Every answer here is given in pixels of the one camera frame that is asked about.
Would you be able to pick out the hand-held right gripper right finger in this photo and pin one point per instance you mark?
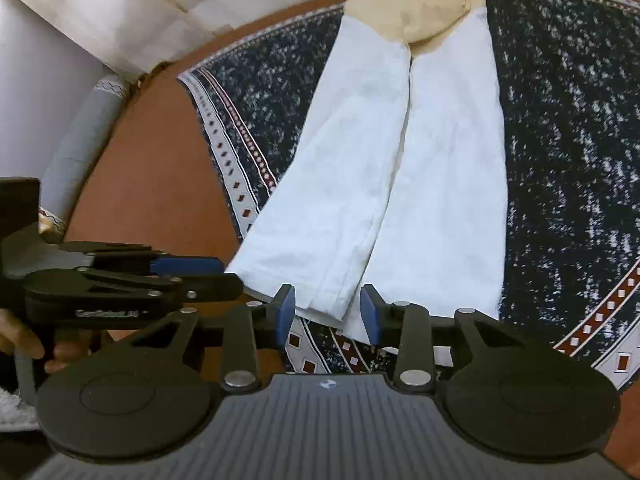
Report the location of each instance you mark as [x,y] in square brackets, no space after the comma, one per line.
[370,315]

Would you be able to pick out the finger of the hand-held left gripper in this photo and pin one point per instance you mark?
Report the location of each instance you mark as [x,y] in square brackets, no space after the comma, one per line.
[190,266]
[215,287]

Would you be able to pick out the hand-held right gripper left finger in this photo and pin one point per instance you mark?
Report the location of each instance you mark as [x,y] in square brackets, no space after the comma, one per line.
[286,311]

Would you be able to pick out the yellow white pink garment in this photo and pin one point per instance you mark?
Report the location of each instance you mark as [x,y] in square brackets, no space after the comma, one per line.
[440,160]

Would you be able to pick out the person's left hand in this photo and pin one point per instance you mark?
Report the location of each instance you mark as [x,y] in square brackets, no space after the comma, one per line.
[22,335]

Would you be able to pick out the yellow checked cloth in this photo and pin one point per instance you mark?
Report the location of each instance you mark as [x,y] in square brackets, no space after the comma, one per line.
[50,225]

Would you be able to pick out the grey zigzag trimmed pillow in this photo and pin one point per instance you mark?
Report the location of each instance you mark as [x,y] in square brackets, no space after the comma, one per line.
[75,150]

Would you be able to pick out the light grey cloth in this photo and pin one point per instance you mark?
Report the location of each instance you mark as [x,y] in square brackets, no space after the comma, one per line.
[15,410]

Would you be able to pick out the dark printed blanket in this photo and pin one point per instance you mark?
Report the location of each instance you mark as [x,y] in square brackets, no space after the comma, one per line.
[575,160]

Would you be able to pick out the cream curtain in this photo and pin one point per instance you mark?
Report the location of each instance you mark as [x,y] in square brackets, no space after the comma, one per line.
[150,0]

